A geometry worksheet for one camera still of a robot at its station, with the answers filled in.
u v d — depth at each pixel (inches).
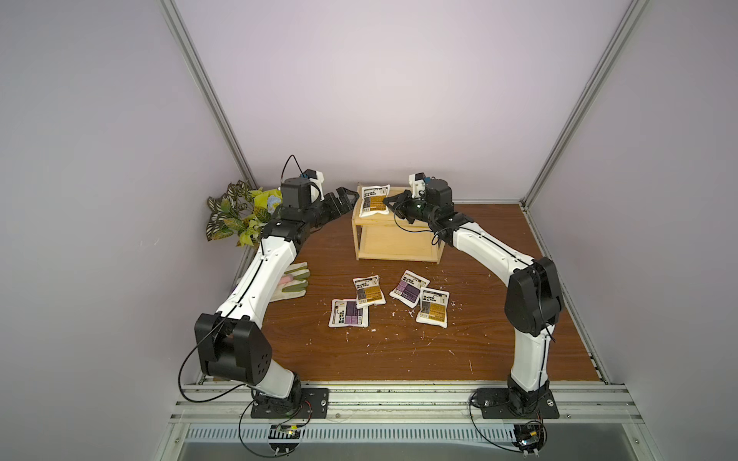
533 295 19.8
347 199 28.0
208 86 33.2
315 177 28.5
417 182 31.8
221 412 29.0
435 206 26.9
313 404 28.7
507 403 26.8
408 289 36.9
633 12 27.7
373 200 34.1
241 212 38.0
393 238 42.9
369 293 36.4
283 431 28.1
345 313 34.7
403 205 29.9
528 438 27.5
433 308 34.7
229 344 16.6
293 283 38.2
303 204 24.4
